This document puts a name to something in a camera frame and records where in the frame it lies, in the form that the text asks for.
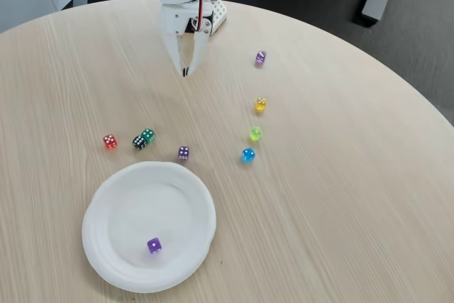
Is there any white paper plate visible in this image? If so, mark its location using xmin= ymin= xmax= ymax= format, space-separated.
xmin=81 ymin=160 xmax=217 ymax=294

